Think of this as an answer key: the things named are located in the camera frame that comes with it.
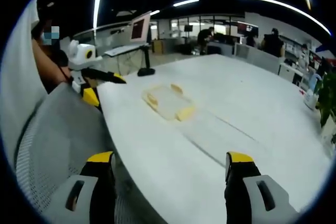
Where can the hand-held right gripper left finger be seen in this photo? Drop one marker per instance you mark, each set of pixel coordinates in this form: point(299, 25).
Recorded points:
point(86, 197)

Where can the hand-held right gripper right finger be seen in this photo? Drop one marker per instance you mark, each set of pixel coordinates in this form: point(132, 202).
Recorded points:
point(252, 197)

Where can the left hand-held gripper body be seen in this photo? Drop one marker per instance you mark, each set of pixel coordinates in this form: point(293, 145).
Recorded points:
point(80, 56)

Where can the beige plastic buckle part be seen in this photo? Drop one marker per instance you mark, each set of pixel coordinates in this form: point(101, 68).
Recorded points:
point(152, 101)
point(177, 88)
point(185, 113)

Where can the black monitor stand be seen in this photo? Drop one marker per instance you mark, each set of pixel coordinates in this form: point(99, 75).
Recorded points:
point(146, 71)

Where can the grey mesh office chair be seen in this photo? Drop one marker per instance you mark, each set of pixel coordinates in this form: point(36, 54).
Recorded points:
point(63, 134)

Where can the long ceiling light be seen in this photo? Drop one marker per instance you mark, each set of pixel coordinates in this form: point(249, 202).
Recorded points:
point(186, 2)
point(283, 5)
point(97, 9)

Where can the computer monitor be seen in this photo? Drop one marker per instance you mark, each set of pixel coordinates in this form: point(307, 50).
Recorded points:
point(140, 27)

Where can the person's white shirt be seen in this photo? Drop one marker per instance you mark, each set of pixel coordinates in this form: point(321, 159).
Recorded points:
point(15, 77)

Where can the clear plastic tray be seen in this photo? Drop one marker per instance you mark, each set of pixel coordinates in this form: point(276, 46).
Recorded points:
point(168, 102)

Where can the white plastic bottle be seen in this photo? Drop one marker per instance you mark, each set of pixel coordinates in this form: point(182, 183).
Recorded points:
point(312, 95)

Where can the green potted plant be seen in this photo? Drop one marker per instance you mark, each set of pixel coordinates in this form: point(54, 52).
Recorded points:
point(328, 95)

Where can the grey desk partition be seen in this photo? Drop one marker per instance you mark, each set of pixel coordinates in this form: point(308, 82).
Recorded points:
point(257, 57)

